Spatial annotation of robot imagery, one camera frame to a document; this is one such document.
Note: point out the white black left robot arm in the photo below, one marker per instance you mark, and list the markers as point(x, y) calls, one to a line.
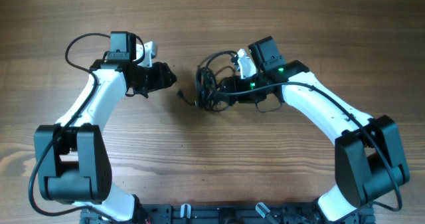
point(73, 170)

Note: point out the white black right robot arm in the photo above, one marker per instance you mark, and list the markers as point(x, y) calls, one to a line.
point(369, 157)

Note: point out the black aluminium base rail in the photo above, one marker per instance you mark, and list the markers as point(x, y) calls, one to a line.
point(286, 213)

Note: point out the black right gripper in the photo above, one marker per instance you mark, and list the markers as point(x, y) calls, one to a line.
point(220, 92)

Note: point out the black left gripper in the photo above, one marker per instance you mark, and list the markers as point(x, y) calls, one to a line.
point(159, 76)

